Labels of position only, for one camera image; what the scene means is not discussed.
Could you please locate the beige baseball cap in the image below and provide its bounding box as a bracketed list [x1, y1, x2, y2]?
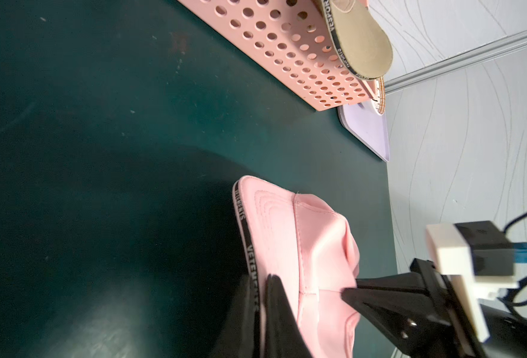
[314, 0, 393, 81]

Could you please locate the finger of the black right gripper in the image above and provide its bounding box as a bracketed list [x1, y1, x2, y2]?
[341, 287, 443, 357]
[355, 272, 429, 295]

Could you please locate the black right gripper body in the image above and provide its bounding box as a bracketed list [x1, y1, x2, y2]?
[408, 259, 527, 357]

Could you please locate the pink baseball cap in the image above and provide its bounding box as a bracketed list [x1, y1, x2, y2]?
[233, 175, 360, 357]

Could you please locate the pink perforated plastic basket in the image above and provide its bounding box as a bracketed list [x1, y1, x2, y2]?
[182, 0, 375, 111]

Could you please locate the lilac plastic tray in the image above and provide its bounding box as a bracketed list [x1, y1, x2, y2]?
[338, 100, 390, 163]

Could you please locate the white speckled plate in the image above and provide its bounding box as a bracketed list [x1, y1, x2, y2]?
[371, 77, 386, 116]

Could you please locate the green table mat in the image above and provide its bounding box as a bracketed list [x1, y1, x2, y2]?
[0, 1, 397, 357]

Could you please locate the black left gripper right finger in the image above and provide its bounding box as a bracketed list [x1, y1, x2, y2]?
[263, 274, 312, 358]

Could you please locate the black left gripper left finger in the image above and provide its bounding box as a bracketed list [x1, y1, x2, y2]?
[209, 275, 255, 358]

